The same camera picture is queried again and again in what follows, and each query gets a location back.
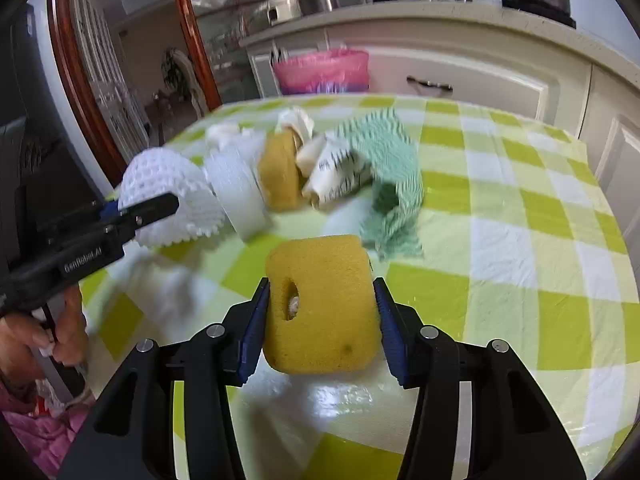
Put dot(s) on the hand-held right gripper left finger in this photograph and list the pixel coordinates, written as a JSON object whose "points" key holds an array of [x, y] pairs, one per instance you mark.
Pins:
{"points": [[254, 322]]}

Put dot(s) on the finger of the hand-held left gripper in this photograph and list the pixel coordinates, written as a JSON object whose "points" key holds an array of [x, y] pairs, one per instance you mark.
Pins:
{"points": [[109, 208], [155, 207]]}

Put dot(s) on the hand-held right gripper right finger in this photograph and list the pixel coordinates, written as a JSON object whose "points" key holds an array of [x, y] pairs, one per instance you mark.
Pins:
{"points": [[386, 322]]}

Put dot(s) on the white foam fruit net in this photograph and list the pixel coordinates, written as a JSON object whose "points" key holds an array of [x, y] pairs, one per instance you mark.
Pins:
{"points": [[167, 185]]}

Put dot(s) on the yellow sponge with hole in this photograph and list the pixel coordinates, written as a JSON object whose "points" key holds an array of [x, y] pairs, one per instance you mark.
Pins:
{"points": [[320, 305]]}

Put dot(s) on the yellow sponge with white backing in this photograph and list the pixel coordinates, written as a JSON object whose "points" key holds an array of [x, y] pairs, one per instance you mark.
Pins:
{"points": [[281, 170]]}

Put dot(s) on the pink bin with pink bag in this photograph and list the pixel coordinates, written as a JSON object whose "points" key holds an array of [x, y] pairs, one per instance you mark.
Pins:
{"points": [[320, 72]]}

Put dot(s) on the person's left hand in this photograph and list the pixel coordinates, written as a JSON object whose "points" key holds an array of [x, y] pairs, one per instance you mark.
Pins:
{"points": [[70, 330]]}

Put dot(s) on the black refrigerator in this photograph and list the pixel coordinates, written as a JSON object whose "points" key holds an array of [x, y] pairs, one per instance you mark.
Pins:
{"points": [[35, 150]]}

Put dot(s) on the white hallway cupboard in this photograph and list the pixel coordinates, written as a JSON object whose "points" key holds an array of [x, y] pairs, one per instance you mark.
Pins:
{"points": [[107, 60]]}

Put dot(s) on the green checked tablecloth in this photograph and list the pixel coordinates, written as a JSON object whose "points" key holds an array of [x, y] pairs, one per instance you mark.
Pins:
{"points": [[525, 260]]}

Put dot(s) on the crumpled printed paper cup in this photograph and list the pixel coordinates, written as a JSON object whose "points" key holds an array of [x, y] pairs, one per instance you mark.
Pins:
{"points": [[335, 170]]}

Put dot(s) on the green striped cleaning cloth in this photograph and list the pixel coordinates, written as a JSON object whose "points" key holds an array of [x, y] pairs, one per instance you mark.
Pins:
{"points": [[395, 160]]}

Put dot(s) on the pink quilted clothing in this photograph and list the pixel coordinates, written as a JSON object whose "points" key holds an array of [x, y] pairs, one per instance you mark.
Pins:
{"points": [[35, 435]]}

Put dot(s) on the glass sliding door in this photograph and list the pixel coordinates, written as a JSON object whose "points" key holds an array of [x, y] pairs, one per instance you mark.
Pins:
{"points": [[225, 25]]}

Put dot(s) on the white rice cooker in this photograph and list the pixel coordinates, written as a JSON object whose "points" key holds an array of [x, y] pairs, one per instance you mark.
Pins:
{"points": [[284, 7]]}

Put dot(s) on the white kitchen cabinet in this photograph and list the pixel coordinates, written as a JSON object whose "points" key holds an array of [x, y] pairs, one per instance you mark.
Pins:
{"points": [[500, 55]]}

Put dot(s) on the red wooden door frame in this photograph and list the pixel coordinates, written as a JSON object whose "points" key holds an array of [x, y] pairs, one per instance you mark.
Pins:
{"points": [[75, 75]]}

